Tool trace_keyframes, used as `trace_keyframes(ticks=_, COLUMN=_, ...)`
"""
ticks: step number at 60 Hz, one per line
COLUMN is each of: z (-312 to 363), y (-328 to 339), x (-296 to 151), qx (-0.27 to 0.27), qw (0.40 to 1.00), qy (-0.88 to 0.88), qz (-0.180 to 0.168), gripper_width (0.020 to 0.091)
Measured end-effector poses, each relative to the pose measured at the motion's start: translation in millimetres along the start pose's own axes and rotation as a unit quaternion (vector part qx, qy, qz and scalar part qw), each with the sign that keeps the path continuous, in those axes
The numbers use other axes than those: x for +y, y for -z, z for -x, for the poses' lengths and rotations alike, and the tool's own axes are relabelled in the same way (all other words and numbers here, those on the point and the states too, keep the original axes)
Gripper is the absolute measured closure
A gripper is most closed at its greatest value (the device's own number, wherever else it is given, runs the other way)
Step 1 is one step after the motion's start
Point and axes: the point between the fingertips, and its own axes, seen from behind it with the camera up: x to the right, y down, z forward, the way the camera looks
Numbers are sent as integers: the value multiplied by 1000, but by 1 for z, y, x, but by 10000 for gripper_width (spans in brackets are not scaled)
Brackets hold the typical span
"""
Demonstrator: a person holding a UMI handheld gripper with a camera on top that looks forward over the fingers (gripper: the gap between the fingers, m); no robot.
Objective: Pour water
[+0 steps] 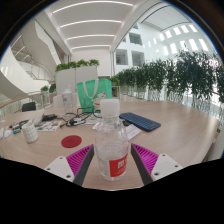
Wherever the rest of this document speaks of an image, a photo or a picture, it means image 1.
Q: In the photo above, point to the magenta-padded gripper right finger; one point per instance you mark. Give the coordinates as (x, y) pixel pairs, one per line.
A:
(148, 159)

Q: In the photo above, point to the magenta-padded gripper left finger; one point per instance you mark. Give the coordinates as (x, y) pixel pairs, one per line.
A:
(78, 159)

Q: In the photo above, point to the clear plastic water bottle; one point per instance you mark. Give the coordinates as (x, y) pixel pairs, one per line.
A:
(111, 146)

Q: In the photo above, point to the flat round red coaster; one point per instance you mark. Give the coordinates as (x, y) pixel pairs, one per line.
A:
(71, 141)

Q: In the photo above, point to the colourful sticker sheet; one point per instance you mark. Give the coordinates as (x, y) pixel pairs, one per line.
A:
(49, 126)

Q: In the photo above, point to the black power adapter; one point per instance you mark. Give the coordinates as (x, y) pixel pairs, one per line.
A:
(49, 117)

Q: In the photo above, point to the white grid-patterned mug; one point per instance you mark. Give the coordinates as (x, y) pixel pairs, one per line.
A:
(30, 134)

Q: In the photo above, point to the white paper booklet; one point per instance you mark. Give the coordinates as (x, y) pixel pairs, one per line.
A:
(37, 118)

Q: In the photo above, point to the clear tumbler with white lid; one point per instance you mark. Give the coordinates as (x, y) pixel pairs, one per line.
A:
(68, 101)

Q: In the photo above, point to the green cat-print tote bag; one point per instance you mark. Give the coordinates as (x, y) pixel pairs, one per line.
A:
(87, 95)

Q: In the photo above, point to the small teal box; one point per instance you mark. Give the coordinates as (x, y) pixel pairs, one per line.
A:
(16, 131)

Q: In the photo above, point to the black notebook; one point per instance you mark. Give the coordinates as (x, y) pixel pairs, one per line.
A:
(19, 124)

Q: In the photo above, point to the black chair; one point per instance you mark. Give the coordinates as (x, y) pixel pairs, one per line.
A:
(29, 106)

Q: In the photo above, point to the white computer mouse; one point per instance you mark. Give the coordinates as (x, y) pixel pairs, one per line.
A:
(7, 133)

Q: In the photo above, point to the brown planter with green plants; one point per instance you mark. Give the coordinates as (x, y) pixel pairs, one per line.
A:
(49, 89)

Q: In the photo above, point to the white cabinet topped with plants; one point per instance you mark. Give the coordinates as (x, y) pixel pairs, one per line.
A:
(75, 78)

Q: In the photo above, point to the row of green potted trees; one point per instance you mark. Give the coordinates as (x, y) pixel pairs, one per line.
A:
(186, 76)

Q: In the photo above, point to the long ceiling light strips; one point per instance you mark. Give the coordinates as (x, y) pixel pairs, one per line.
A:
(90, 22)

